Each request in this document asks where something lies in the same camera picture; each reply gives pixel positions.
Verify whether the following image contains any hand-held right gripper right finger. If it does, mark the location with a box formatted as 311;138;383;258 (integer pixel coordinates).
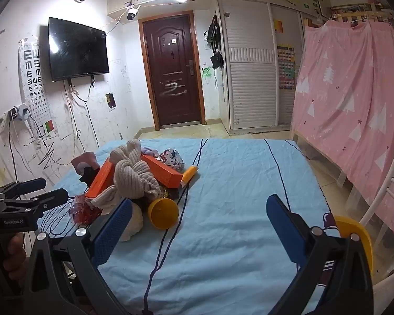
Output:
266;194;375;315

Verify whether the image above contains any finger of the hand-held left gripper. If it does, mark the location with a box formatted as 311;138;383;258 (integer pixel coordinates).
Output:
0;188;69;220
0;178;46;201

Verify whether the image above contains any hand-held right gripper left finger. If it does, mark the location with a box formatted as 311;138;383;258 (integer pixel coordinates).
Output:
23;198;133;315

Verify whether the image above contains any yellow plastic bin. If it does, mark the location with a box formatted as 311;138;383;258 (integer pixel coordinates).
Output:
333;216;375;274

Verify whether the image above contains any cartoon print tissue packet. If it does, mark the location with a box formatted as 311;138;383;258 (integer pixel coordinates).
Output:
158;149;186;173

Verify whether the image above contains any person's left hand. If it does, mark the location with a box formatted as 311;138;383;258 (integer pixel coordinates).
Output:
2;233;28;281

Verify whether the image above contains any cream cloth ball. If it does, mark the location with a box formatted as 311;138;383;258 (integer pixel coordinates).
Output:
120;200;145;242

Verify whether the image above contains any red plastic packet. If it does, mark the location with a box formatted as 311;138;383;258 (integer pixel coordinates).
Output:
70;194;102;225

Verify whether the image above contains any orange cardboard box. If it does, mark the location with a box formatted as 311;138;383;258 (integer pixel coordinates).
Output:
85;157;115;201
141;154;184;189

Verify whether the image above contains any yellow plastic cup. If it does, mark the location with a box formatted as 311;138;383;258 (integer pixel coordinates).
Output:
147;197;179;230

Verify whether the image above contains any beige knit cloth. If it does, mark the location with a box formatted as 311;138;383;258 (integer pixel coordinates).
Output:
92;140;163;211

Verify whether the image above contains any light blue bedsheet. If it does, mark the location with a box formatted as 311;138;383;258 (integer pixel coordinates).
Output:
36;138;335;315

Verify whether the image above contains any white power adapter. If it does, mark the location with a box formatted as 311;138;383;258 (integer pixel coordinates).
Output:
8;103;32;122

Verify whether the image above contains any orange bottle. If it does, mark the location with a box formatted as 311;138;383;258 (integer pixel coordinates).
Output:
180;166;199;187

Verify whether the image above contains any eye test chart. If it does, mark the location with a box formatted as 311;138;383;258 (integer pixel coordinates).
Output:
18;38;58;138

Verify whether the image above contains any white metal chair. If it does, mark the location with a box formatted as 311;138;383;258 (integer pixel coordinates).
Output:
358;134;394;315

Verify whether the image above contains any pink tree print curtain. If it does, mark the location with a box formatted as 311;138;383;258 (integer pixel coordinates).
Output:
292;18;394;214

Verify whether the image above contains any white louvred wardrobe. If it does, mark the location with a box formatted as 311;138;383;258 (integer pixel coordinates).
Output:
217;0;307;135

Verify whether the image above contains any colourful grid poster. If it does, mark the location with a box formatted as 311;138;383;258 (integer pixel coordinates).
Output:
277;44;296;91

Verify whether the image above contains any dark brown door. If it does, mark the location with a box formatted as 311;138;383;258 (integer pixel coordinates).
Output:
138;10;206;131

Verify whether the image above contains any small black hanging bag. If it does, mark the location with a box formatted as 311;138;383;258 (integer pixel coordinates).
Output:
210;52;224;70

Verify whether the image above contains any black wall television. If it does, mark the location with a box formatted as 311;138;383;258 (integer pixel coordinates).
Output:
48;17;110;82

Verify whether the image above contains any white security camera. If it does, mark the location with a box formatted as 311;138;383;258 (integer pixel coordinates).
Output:
125;2;142;22

